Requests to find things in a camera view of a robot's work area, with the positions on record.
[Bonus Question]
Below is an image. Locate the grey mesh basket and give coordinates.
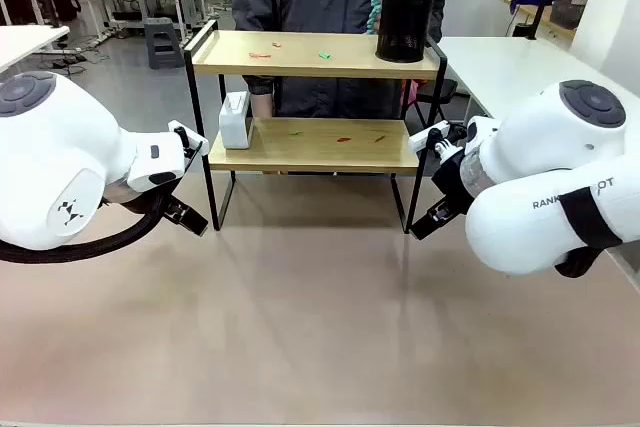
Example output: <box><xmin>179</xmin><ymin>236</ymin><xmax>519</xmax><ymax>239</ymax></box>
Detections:
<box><xmin>551</xmin><ymin>0</ymin><xmax>585</xmax><ymax>29</ymax></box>

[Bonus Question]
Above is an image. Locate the wooden bench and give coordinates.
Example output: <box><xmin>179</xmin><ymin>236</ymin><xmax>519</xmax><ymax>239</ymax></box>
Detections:
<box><xmin>498</xmin><ymin>0</ymin><xmax>577</xmax><ymax>41</ymax></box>

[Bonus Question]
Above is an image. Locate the large white table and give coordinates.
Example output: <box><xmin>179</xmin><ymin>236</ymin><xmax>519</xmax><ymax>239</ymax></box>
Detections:
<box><xmin>438</xmin><ymin>36</ymin><xmax>623</xmax><ymax>121</ymax></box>

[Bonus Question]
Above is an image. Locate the black mesh pen holder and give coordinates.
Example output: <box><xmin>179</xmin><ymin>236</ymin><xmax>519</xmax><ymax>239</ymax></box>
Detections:
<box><xmin>374</xmin><ymin>0</ymin><xmax>438</xmax><ymax>64</ymax></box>

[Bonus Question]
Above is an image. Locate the person right forearm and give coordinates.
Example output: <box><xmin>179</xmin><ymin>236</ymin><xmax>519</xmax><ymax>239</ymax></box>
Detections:
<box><xmin>250</xmin><ymin>91</ymin><xmax>275</xmax><ymax>119</ymax></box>

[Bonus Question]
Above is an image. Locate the grey plastic step stool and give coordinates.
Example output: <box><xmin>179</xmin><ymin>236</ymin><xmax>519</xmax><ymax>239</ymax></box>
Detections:
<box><xmin>143</xmin><ymin>16</ymin><xmax>187</xmax><ymax>70</ymax></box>

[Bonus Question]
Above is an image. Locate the black backpack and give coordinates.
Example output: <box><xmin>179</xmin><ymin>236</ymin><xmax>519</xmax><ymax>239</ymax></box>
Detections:
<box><xmin>49</xmin><ymin>0</ymin><xmax>82</xmax><ymax>24</ymax></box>

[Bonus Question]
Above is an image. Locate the pink plastic item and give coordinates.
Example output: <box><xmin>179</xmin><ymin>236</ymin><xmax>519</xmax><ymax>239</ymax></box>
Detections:
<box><xmin>401</xmin><ymin>78</ymin><xmax>420</xmax><ymax>119</ymax></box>

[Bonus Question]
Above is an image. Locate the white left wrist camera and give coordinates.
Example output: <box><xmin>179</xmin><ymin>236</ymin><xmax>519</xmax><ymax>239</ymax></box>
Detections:
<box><xmin>166</xmin><ymin>119</ymin><xmax>210</xmax><ymax>159</ymax></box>

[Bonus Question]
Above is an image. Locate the white side table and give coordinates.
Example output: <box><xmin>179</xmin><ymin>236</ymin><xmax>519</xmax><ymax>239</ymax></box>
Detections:
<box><xmin>0</xmin><ymin>24</ymin><xmax>71</xmax><ymax>74</ymax></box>

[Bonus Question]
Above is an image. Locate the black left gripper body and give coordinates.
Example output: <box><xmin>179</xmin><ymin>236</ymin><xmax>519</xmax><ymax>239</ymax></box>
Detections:
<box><xmin>104</xmin><ymin>181</ymin><xmax>169</xmax><ymax>217</ymax></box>

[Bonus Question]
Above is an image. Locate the white plastic box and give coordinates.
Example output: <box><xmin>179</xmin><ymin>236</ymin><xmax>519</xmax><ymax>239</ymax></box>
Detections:
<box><xmin>218</xmin><ymin>91</ymin><xmax>254</xmax><ymax>151</ymax></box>

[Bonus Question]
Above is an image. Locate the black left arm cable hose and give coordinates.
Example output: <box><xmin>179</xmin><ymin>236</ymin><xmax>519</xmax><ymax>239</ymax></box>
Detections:
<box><xmin>0</xmin><ymin>195</ymin><xmax>172</xmax><ymax>266</ymax></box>

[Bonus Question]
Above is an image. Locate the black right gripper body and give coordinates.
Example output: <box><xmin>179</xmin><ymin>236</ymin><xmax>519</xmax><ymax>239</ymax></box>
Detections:
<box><xmin>431</xmin><ymin>148</ymin><xmax>475</xmax><ymax>222</ymax></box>

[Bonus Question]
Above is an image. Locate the black right arm cable strap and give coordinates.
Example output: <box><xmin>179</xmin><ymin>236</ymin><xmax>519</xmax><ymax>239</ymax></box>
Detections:
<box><xmin>553</xmin><ymin>186</ymin><xmax>624</xmax><ymax>280</ymax></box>

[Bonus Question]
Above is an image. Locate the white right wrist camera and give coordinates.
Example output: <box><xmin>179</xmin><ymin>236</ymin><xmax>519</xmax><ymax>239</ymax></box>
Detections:
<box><xmin>406</xmin><ymin>120</ymin><xmax>469</xmax><ymax>158</ymax></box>

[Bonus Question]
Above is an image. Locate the black frame wooden shelf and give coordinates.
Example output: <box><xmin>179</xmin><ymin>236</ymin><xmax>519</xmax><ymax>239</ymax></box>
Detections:
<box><xmin>182</xmin><ymin>19</ymin><xmax>449</xmax><ymax>236</ymax></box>

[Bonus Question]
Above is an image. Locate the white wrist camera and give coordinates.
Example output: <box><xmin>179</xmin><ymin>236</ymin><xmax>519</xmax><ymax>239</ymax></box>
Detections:
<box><xmin>406</xmin><ymin>120</ymin><xmax>469</xmax><ymax>158</ymax></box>
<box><xmin>166</xmin><ymin>119</ymin><xmax>210</xmax><ymax>159</ymax></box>

